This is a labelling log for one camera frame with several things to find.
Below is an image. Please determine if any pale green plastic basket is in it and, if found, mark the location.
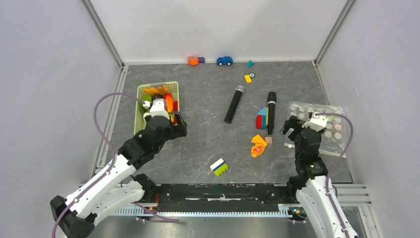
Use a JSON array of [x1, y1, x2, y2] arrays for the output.
[[133, 81, 180, 134]]

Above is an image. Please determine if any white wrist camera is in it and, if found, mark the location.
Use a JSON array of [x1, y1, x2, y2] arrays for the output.
[[143, 99, 170, 121], [302, 112, 328, 132]]

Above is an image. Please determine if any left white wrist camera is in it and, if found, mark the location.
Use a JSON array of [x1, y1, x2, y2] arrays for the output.
[[143, 99, 170, 121]]

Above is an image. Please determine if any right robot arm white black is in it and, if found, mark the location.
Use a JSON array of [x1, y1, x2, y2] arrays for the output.
[[281, 116, 359, 238]]

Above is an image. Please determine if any orange toy food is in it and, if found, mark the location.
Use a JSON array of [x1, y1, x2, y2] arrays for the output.
[[143, 84, 169, 96]]

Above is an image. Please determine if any orange red toy mango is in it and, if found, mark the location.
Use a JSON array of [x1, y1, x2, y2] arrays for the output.
[[164, 93, 174, 114]]

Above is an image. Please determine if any red blue toy block house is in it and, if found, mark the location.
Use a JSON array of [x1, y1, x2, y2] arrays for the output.
[[255, 107, 268, 130]]

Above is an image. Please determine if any orange yellow toy piece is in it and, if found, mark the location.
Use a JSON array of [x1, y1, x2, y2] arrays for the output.
[[250, 134, 268, 158]]

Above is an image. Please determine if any dark purple toy fruit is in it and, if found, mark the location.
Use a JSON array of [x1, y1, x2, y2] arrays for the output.
[[152, 94, 164, 101]]

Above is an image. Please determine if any black microphone silver head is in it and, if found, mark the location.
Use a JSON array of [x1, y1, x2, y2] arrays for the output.
[[224, 85, 245, 124]]

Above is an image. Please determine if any small pink wooden cube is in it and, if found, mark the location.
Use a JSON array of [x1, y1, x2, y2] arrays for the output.
[[264, 136, 273, 145]]

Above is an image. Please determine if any green leafy toy vegetable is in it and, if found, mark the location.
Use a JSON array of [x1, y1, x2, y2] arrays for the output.
[[138, 94, 152, 114]]

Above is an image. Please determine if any teal toy block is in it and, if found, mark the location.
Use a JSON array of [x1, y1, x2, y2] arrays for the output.
[[247, 60, 255, 67]]

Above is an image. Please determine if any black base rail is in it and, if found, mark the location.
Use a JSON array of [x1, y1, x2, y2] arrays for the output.
[[140, 183, 296, 213]]

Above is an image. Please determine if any blue toy car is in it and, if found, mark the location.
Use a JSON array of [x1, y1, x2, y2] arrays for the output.
[[216, 56, 233, 66]]

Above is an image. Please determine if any white green toy brick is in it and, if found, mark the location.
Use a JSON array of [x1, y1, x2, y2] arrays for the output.
[[210, 158, 228, 177]]

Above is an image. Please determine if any yellow toy brick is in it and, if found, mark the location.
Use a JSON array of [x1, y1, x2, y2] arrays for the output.
[[244, 74, 252, 84]]

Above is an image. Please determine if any clear dotted zip bag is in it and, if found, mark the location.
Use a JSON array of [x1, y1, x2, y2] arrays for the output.
[[288, 101, 348, 156]]

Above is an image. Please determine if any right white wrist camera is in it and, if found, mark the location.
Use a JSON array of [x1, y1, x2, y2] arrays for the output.
[[302, 112, 328, 132]]

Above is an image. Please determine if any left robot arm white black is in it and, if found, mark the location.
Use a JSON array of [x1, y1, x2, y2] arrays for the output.
[[50, 112, 187, 238]]

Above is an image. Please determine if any red toy chili pepper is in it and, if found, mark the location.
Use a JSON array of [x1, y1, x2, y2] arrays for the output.
[[174, 101, 179, 112]]

